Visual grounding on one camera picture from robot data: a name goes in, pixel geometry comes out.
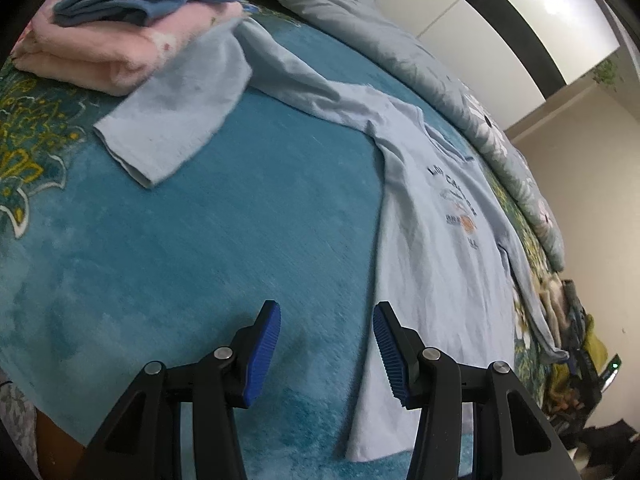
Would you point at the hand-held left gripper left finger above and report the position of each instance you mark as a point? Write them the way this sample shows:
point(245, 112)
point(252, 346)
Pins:
point(262, 355)

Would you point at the light blue t-shirt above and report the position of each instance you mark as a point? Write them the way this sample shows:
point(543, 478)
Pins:
point(440, 240)

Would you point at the pink folded blanket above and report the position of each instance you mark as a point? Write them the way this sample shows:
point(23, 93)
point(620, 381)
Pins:
point(90, 57)

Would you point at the dark grey garment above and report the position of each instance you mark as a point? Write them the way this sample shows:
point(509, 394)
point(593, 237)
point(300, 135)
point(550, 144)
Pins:
point(575, 310)

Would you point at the black garment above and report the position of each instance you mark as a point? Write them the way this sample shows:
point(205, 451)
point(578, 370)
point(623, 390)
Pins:
point(610, 435)

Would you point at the white wardrobe with black stripe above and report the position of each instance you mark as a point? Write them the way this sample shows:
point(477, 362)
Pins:
point(500, 20)

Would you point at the grey patterned cloth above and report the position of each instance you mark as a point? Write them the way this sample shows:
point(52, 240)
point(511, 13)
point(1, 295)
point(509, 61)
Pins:
point(15, 425)

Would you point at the green trailing plant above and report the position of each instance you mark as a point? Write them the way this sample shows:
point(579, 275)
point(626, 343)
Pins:
point(607, 72)

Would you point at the grey floral quilt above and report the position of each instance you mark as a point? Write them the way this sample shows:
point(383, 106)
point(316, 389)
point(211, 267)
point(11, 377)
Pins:
point(400, 45)

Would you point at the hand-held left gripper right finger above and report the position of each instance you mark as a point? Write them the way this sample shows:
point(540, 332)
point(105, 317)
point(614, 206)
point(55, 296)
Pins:
point(390, 355)

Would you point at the teal floral blanket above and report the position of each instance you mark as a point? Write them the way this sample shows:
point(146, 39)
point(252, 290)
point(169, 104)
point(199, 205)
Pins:
point(200, 240)

